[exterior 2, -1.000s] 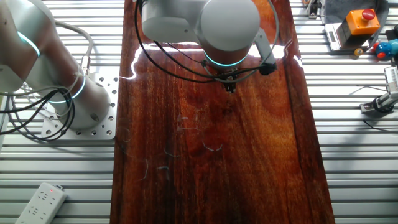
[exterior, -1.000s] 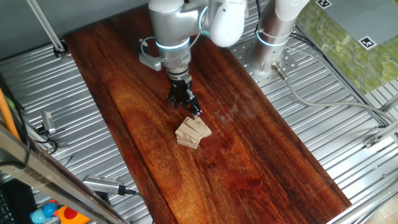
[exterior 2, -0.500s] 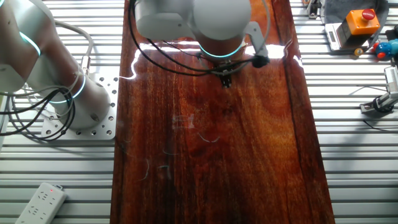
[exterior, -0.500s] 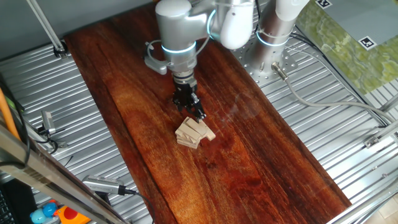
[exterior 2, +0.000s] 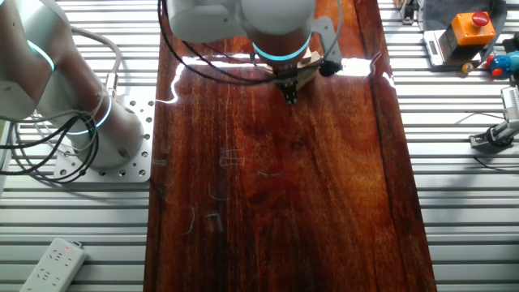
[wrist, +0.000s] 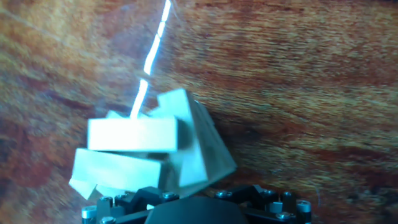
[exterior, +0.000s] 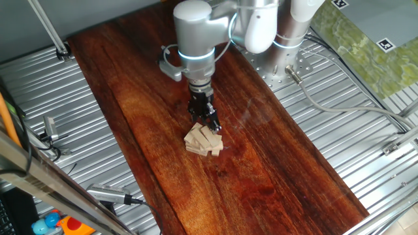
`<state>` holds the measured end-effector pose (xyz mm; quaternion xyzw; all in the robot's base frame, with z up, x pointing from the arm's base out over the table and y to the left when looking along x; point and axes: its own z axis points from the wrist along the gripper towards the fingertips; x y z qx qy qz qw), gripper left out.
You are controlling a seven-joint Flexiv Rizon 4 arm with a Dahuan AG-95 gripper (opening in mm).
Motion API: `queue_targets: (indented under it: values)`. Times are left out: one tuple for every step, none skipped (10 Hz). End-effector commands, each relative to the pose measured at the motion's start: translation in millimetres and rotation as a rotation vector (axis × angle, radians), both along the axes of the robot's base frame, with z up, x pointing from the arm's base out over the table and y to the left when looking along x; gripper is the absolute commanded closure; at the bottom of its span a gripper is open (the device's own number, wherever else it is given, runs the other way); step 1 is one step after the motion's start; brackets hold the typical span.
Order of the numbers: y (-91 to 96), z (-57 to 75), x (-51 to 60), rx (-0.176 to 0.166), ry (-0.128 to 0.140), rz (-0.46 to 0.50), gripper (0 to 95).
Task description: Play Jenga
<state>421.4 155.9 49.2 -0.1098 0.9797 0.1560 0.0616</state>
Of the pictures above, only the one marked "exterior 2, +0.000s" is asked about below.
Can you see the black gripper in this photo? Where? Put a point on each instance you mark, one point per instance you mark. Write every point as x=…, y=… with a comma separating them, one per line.
x=287, y=81

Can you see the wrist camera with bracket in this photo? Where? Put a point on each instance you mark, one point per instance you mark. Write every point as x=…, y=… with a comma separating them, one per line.
x=328, y=44

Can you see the silver flat device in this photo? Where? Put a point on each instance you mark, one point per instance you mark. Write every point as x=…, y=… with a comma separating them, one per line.
x=433, y=48

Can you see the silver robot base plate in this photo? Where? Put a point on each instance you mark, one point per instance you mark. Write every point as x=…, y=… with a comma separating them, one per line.
x=149, y=164

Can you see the black metal clamp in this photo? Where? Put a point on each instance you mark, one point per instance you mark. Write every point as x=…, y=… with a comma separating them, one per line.
x=407, y=10

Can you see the orange emergency stop box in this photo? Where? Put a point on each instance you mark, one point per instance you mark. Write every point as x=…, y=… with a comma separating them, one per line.
x=470, y=32

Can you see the blue plastic toy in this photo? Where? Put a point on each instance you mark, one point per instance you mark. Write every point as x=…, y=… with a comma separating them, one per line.
x=503, y=64

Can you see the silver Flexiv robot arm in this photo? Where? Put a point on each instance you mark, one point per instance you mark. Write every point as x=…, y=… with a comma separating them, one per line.
x=243, y=20

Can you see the small yellow ball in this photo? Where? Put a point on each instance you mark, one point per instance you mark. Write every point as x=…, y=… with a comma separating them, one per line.
x=467, y=67

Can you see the brown wooden board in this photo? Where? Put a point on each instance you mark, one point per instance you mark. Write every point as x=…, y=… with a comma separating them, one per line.
x=284, y=203

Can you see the wooden Jenga block tower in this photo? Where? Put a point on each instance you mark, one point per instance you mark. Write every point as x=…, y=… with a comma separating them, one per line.
x=309, y=69

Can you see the white power strip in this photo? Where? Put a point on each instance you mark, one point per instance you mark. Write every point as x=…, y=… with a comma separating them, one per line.
x=52, y=267

